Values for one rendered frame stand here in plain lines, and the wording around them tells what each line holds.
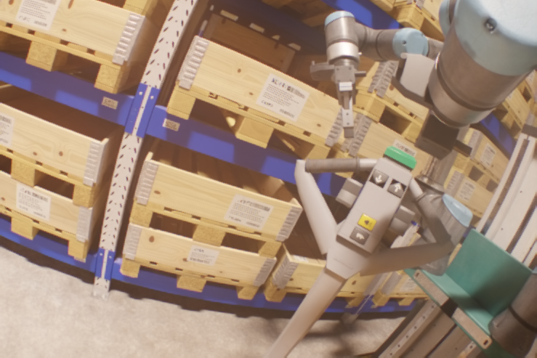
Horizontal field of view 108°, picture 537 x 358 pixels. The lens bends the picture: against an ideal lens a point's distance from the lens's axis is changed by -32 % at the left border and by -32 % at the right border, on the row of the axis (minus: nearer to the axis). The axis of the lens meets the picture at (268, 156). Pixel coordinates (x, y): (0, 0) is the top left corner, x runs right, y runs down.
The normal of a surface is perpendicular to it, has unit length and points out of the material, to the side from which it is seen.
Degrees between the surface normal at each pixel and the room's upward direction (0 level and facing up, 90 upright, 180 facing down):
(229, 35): 90
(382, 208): 74
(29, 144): 90
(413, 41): 92
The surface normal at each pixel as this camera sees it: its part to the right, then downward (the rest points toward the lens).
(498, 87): -0.15, 0.97
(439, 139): -0.29, -0.22
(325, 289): -0.41, 0.01
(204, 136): 0.25, 0.32
